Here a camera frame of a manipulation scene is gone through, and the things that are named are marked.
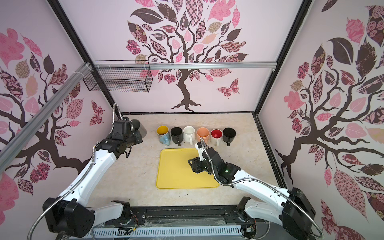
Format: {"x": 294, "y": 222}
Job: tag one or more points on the black mug white rim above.
{"x": 177, "y": 135}

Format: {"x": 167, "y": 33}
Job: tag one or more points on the cream and peach mug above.
{"x": 203, "y": 134}

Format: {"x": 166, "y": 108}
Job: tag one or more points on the white slotted cable duct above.
{"x": 163, "y": 232}

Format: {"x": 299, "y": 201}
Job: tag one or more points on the white ribbed mug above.
{"x": 189, "y": 135}

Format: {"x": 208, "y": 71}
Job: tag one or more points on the black corner frame post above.
{"x": 71, "y": 32}

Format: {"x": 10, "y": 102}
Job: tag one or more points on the silver rail back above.
{"x": 175, "y": 66}

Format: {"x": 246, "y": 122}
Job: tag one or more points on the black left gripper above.
{"x": 139, "y": 139}

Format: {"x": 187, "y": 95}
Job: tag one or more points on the black right corner post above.
{"x": 298, "y": 22}

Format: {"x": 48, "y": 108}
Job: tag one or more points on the yellow plastic tray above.
{"x": 174, "y": 171}

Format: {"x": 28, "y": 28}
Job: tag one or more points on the grey mug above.
{"x": 139, "y": 127}

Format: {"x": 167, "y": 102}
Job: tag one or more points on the silver rail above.
{"x": 12, "y": 149}
{"x": 175, "y": 66}

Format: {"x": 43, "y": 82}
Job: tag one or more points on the small white mug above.
{"x": 216, "y": 137}

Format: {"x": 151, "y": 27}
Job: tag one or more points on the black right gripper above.
{"x": 196, "y": 166}

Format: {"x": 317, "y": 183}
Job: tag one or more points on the light blue butterfly mug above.
{"x": 164, "y": 136}

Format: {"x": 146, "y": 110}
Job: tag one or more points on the black wire basket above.
{"x": 136, "y": 78}

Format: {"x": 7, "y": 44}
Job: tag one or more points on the silver rail left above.
{"x": 12, "y": 149}

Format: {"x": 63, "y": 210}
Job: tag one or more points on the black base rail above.
{"x": 141, "y": 215}

